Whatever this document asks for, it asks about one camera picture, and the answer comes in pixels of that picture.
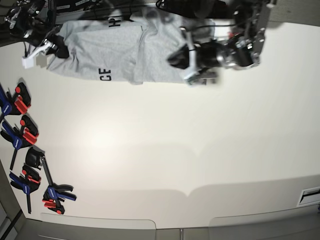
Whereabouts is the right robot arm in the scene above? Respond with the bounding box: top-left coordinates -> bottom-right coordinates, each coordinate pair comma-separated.
0,0 -> 69,59

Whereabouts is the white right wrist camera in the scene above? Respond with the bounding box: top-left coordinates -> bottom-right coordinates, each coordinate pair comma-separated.
21,56 -> 35,69

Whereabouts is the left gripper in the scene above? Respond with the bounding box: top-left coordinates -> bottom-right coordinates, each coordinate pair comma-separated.
167,40 -> 223,73

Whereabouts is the long blue red bar clamp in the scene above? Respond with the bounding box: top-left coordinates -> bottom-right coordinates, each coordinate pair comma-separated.
25,147 -> 77,215

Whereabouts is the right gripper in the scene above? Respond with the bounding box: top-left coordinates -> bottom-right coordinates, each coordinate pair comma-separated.
23,29 -> 70,59

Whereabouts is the grey T-shirt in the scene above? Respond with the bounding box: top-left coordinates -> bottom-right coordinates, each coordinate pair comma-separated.
46,13 -> 216,86

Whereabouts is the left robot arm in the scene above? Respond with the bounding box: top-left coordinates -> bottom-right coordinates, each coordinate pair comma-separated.
157,0 -> 277,77

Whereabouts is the top blue red bar clamp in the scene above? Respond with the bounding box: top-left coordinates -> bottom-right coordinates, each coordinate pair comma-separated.
0,78 -> 32,122

